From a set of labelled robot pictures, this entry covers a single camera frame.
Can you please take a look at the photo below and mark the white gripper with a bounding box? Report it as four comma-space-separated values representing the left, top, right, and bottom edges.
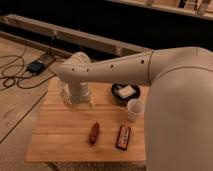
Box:
68, 82, 90, 106

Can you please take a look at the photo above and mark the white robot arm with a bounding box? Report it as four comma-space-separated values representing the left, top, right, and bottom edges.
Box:
57, 47, 213, 171

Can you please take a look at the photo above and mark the white ceramic cup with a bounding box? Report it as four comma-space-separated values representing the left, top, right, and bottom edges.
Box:
127, 99, 145, 122

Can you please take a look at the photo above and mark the red brown oblong object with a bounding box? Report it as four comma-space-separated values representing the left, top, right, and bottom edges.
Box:
89, 122, 100, 144

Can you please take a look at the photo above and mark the black round bowl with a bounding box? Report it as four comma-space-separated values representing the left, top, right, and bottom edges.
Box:
111, 84, 141, 105

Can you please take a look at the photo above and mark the wooden table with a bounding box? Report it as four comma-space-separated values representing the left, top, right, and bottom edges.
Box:
26, 78, 146, 163

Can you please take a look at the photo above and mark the black red rectangular box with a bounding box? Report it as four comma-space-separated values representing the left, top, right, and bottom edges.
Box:
116, 124, 131, 150

